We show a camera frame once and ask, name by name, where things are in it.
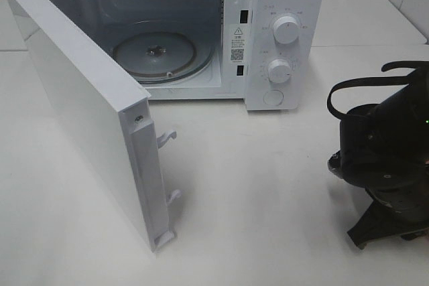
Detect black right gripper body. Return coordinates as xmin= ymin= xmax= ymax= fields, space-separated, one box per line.
xmin=366 ymin=188 xmax=428 ymax=239

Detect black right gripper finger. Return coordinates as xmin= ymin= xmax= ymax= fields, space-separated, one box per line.
xmin=347 ymin=204 xmax=402 ymax=246

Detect round white door button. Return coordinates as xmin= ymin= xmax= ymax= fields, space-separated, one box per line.
xmin=263 ymin=90 xmax=284 ymax=106

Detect white timer knob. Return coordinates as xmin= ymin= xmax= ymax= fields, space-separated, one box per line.
xmin=267 ymin=59 xmax=292 ymax=84

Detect white microwave door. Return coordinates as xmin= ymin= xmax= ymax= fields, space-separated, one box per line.
xmin=7 ymin=0 xmax=180 ymax=251

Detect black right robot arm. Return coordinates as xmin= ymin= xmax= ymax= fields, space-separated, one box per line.
xmin=327 ymin=61 xmax=428 ymax=249

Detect white upper power knob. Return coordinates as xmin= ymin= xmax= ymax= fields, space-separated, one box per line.
xmin=272 ymin=13 xmax=300 ymax=44

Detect white microwave oven body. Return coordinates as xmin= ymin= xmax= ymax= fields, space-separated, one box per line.
xmin=49 ymin=0 xmax=322 ymax=111

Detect glass microwave turntable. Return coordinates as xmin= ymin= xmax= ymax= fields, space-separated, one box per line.
xmin=112 ymin=20 xmax=220 ymax=84

